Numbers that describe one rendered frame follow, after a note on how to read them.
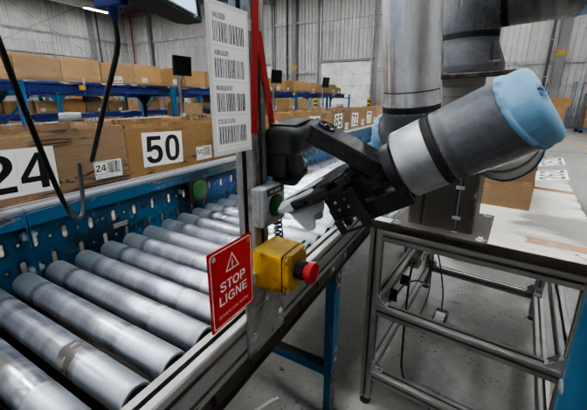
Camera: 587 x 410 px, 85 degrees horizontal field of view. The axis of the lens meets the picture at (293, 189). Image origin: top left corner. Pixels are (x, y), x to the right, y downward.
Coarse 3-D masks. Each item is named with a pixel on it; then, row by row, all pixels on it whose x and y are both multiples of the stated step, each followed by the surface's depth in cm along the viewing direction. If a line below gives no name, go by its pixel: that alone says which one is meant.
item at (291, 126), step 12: (288, 120) 56; (300, 120) 55; (312, 120) 57; (276, 132) 52; (288, 132) 51; (300, 132) 52; (276, 144) 53; (288, 144) 52; (300, 144) 53; (288, 156) 53; (300, 156) 56; (288, 168) 55; (300, 168) 57; (276, 180) 57; (288, 180) 55
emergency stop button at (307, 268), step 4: (308, 264) 54; (312, 264) 54; (316, 264) 54; (304, 268) 54; (308, 268) 53; (312, 268) 53; (316, 268) 54; (304, 272) 54; (308, 272) 53; (312, 272) 53; (316, 272) 54; (304, 276) 53; (308, 276) 53; (312, 276) 53; (316, 276) 54; (308, 280) 53; (312, 280) 53; (308, 284) 54
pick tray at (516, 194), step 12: (492, 180) 116; (516, 180) 135; (528, 180) 133; (492, 192) 117; (504, 192) 115; (516, 192) 113; (528, 192) 111; (492, 204) 118; (504, 204) 116; (516, 204) 113; (528, 204) 111
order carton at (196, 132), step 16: (128, 128) 97; (144, 128) 101; (160, 128) 106; (176, 128) 112; (192, 128) 118; (208, 128) 125; (128, 144) 97; (192, 144) 119; (208, 144) 126; (128, 160) 98; (192, 160) 120; (208, 160) 127
